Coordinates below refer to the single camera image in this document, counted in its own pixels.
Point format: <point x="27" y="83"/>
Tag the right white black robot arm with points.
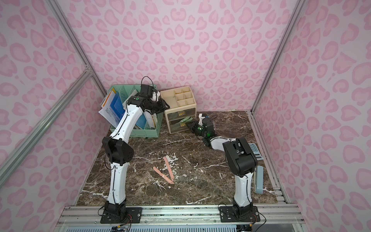
<point x="240" y="158"/>

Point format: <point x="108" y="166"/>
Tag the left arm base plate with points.
<point x="121" y="216"/>

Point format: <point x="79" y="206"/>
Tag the pink fruit knife left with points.
<point x="166" y="178"/>

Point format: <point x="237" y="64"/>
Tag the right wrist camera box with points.
<point x="201" y="117"/>

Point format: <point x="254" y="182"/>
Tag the pink fruit knife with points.
<point x="169" y="169"/>
<point x="166" y="178"/>

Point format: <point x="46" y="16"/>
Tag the beige three-drawer organizer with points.
<point x="182" y="104"/>

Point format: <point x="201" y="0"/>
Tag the grey blue calculator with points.
<point x="256" y="151"/>

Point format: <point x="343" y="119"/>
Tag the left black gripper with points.
<point x="159" y="105"/>

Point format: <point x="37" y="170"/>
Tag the blue folders in organizer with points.
<point x="119" y="111"/>

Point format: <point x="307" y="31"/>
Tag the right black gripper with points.
<point x="194" y="127"/>

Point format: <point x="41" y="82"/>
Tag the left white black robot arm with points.
<point x="120" y="153"/>

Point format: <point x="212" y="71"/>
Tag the pink fruit knife right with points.
<point x="169" y="169"/>

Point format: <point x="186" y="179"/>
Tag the green file organizer box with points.
<point x="140" y="129"/>

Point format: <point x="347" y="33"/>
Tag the aluminium front rail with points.
<point x="184" y="218"/>

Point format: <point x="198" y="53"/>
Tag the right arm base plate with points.
<point x="235" y="213"/>

